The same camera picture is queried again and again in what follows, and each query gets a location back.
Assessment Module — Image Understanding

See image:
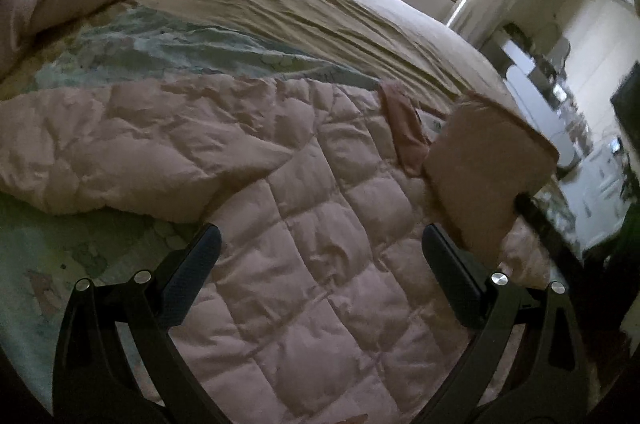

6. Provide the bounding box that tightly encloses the pink quilted jacket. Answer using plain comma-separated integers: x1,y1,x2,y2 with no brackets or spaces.
1,74,558,423

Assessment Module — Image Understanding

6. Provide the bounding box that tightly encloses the green cartoon print blanket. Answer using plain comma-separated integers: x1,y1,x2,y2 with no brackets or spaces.
1,6,378,410

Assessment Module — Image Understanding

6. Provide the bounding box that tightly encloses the white drawer dresser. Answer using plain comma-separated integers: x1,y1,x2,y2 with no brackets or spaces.
560,144,630,252

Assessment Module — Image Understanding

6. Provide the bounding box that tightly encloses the white low cabinet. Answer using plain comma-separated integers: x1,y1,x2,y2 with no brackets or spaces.
480,28,579,173

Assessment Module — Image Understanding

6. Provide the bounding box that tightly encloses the black television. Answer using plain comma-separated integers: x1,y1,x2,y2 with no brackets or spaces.
610,61,640,147

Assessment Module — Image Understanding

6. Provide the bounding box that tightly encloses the tan bed sheet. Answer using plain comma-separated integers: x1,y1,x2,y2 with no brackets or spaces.
135,0,518,113

